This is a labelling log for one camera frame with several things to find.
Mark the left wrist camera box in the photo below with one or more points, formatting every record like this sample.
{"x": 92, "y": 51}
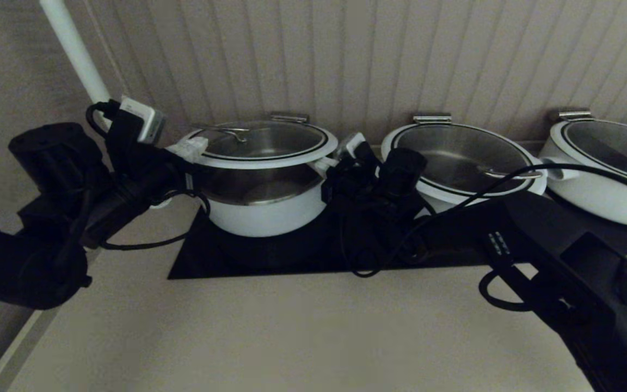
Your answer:
{"x": 142, "y": 120}

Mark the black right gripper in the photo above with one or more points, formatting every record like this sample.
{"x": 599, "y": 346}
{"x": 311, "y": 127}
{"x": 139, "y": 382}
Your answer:
{"x": 354, "y": 188}

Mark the white-rimmed glass pot lid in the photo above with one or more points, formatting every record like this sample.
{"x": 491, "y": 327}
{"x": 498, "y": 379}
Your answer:
{"x": 618, "y": 147}
{"x": 281, "y": 141}

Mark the white round pole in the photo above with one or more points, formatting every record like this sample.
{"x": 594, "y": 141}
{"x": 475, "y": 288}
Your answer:
{"x": 74, "y": 54}

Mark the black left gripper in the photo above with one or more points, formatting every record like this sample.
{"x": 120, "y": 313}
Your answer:
{"x": 145, "y": 163}

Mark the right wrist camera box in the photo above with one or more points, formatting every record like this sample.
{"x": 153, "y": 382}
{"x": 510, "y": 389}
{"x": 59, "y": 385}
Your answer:
{"x": 352, "y": 144}

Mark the large black glass cooktop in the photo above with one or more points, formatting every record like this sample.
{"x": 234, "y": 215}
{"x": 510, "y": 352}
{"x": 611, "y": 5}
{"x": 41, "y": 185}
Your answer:
{"x": 270, "y": 256}

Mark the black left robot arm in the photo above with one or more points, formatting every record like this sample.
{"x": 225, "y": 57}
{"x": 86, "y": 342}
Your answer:
{"x": 14, "y": 261}

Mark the white pot with steel rim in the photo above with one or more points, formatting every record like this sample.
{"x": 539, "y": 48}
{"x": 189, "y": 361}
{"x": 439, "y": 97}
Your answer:
{"x": 270, "y": 218}

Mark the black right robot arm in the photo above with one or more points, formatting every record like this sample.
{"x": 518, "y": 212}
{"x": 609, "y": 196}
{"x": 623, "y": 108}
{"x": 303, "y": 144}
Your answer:
{"x": 564, "y": 261}

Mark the middle white pot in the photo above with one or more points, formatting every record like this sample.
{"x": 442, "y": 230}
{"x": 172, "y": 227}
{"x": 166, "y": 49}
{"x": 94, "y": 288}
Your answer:
{"x": 455, "y": 147}

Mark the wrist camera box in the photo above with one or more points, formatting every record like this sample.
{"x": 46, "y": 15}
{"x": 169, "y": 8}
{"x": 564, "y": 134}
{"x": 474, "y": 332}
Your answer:
{"x": 142, "y": 120}
{"x": 352, "y": 144}

